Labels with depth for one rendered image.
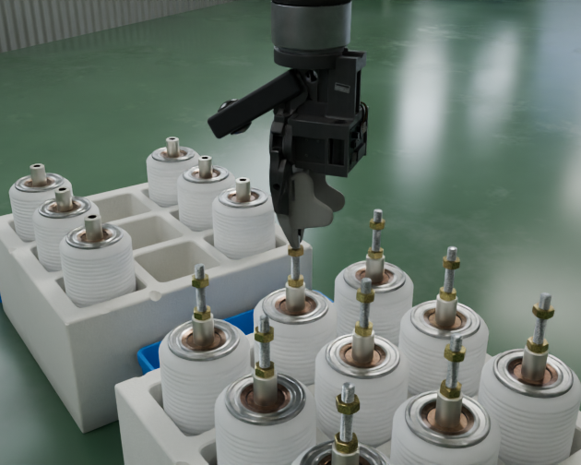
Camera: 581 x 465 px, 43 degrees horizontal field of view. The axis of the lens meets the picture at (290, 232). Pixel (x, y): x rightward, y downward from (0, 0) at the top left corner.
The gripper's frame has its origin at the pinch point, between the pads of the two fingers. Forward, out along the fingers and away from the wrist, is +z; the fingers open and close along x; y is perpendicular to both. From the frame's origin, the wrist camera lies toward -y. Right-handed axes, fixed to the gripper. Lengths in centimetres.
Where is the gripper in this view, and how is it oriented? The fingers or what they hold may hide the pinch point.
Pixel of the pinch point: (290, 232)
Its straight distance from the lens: 79.7
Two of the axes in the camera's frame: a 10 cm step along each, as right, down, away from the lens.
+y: 9.3, 1.5, -3.2
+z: 0.0, 9.0, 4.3
